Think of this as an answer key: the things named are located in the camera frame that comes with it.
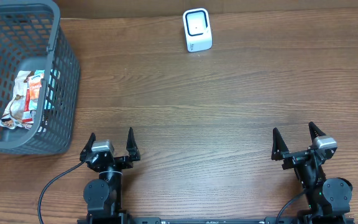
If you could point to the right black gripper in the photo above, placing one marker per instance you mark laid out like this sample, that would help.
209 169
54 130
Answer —
280 150

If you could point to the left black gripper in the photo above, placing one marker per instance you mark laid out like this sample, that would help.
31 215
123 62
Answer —
117 159

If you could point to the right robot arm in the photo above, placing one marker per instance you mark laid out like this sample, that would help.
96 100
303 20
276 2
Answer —
328 199

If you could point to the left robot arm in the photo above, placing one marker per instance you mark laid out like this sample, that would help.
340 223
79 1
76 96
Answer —
103 195

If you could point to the white barcode scanner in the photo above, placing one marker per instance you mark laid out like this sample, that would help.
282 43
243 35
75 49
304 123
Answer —
197 29

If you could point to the red snack bar wrapper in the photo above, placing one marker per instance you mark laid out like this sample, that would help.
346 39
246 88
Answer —
27 109

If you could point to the white brown snack bag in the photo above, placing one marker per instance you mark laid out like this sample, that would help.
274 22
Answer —
14 115

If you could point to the grey plastic mesh basket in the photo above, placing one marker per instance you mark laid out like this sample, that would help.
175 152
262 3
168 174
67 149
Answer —
31 39

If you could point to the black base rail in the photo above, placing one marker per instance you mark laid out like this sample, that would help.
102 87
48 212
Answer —
266 220

